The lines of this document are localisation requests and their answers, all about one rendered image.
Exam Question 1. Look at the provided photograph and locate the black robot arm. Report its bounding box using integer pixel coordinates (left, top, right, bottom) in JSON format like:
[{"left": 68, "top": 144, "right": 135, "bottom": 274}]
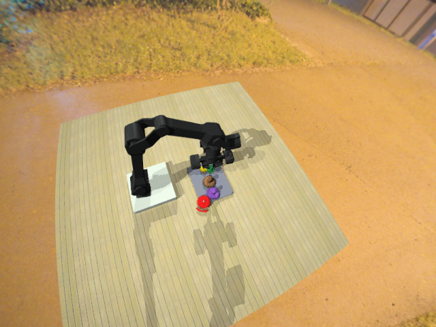
[{"left": 124, "top": 115, "right": 241, "bottom": 198}]

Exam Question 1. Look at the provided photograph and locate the red gear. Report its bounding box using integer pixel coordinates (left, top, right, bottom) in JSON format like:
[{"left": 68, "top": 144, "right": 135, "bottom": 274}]
[{"left": 197, "top": 196, "right": 210, "bottom": 209}]

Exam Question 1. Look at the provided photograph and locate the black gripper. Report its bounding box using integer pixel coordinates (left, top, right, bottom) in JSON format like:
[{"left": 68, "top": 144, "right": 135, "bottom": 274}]
[{"left": 189, "top": 150, "right": 234, "bottom": 170}]

